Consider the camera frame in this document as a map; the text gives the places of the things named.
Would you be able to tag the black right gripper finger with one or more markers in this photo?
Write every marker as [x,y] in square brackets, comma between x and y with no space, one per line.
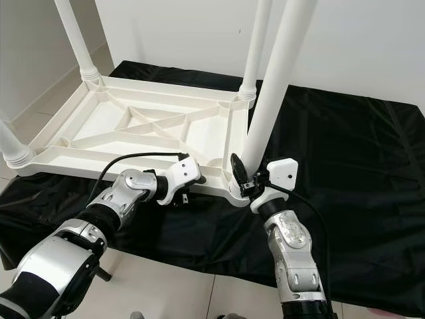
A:
[239,171]

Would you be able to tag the white plastic table leg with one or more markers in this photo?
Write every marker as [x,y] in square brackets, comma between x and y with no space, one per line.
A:
[13,146]
[275,86]
[255,46]
[76,40]

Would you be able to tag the white plastic table top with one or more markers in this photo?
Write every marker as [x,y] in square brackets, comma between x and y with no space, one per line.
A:
[99,116]

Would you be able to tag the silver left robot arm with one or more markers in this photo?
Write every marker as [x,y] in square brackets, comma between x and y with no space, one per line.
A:
[53,259]

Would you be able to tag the red stool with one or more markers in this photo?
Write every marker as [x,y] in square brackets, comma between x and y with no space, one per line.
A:
[385,313]

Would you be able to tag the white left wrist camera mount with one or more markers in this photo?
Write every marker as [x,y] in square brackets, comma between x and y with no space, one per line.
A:
[180,176]

